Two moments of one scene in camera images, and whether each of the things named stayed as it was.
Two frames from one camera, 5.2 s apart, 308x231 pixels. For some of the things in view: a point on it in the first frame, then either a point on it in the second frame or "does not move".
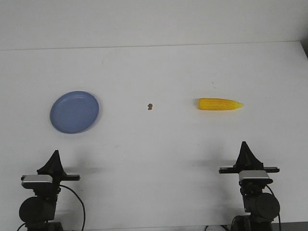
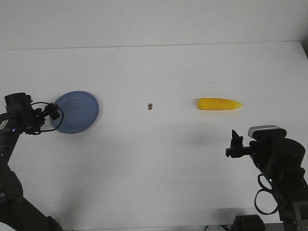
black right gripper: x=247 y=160 -> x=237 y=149
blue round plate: x=74 y=111 does not move
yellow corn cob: x=217 y=104 does not move
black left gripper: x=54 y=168 -> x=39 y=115
